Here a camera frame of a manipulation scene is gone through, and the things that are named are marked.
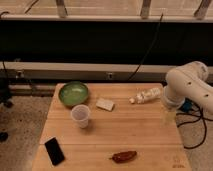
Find black chair base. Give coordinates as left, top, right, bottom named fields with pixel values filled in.
left=0, top=79, right=13, bottom=142

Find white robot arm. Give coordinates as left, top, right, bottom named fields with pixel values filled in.
left=161, top=61, right=213, bottom=124

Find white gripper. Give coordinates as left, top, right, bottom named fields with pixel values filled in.
left=161, top=87, right=185, bottom=125

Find black smartphone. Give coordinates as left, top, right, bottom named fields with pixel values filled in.
left=45, top=138, right=65, bottom=166

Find translucent plastic cup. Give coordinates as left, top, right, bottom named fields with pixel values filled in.
left=71, top=104, right=90, bottom=128

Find black floor cables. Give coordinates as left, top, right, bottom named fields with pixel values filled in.
left=176, top=101, right=213, bottom=150

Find blue power adapter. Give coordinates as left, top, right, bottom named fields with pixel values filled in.
left=180, top=99, right=192, bottom=112

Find beige sponge block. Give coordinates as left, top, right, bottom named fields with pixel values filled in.
left=96, top=98, right=114, bottom=111

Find black hanging cable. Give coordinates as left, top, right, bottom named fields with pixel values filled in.
left=126, top=13, right=165, bottom=82

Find dark red pepper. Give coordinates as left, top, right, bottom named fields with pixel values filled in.
left=111, top=151, right=137, bottom=163

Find green ceramic bowl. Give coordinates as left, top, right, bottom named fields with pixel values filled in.
left=58, top=81, right=89, bottom=107

